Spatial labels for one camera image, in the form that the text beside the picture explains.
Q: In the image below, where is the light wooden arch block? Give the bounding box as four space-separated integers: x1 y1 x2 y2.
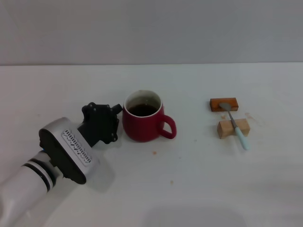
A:
217 118 251 140

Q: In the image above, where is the dark coffee liquid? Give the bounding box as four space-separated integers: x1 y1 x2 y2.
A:
127 103 159 117

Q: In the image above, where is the metal spoon with blue handle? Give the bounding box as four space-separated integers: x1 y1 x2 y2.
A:
219 102 250 151

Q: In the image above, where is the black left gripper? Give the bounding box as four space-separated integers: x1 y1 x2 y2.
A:
77 102 123 148

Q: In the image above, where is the red ceramic mug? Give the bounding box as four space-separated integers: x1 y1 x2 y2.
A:
122 89 177 143

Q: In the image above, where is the orange-brown wooden block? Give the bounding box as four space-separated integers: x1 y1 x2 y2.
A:
209 97 239 113

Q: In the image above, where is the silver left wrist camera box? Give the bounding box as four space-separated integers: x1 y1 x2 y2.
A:
39 117 95 185

